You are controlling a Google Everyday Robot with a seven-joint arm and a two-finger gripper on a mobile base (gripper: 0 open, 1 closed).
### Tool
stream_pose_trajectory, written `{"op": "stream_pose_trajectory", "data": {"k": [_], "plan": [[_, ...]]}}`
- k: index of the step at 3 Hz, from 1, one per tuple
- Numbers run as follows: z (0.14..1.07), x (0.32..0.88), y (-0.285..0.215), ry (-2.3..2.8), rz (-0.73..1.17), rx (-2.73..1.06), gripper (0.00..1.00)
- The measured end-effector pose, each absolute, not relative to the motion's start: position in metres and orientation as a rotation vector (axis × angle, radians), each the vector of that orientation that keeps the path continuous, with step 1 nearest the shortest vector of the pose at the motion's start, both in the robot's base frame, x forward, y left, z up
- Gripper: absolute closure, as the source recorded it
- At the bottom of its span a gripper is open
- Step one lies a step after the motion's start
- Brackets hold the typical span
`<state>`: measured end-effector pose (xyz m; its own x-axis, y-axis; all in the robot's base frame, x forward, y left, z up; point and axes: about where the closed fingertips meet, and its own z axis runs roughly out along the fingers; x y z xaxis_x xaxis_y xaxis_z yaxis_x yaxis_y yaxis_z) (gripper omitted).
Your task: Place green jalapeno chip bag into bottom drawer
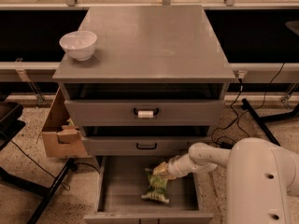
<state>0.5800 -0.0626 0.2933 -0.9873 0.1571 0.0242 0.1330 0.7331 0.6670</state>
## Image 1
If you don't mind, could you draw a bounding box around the thin black cable left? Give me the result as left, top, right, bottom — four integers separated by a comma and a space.
0, 131, 72, 192

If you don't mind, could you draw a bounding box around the black tray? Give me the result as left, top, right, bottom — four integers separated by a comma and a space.
0, 102, 25, 150

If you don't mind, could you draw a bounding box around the black stand base left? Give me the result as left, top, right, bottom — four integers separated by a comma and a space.
0, 158, 75, 224

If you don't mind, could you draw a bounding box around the white ceramic bowl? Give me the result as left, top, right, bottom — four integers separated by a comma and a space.
59, 31, 97, 61

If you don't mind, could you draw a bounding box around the green jalapeno chip bag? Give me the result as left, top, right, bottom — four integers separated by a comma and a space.
141, 168, 170, 204

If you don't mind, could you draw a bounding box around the grey top drawer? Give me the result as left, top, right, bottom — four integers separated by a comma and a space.
64, 83, 226, 128

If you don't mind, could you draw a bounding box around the grey drawer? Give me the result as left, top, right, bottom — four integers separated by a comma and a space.
64, 83, 226, 128
82, 126, 209, 156
84, 156, 214, 224

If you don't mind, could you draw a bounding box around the cardboard box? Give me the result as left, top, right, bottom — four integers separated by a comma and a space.
41, 90, 89, 158

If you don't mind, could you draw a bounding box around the grey bottom drawer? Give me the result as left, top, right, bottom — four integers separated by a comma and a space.
84, 156, 214, 224

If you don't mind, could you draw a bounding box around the grey drawer cabinet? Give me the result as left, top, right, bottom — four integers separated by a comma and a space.
51, 5, 236, 173

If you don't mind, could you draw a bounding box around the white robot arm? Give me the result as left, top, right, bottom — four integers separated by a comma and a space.
153, 138, 299, 224

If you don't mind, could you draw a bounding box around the black stand leg right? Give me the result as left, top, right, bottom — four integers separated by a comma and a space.
241, 98, 299, 146

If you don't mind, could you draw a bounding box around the grey middle drawer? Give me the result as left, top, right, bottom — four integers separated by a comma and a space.
82, 126, 209, 156

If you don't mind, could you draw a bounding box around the black power adapter cable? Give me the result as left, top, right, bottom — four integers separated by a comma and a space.
210, 77, 251, 150

